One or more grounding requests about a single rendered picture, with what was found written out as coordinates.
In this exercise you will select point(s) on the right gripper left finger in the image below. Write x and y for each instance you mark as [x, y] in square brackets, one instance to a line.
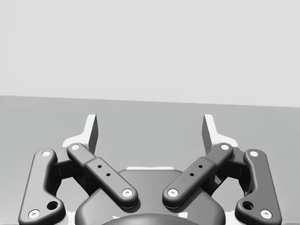
[105, 173]

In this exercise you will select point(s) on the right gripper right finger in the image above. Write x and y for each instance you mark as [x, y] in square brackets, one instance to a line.
[194, 173]

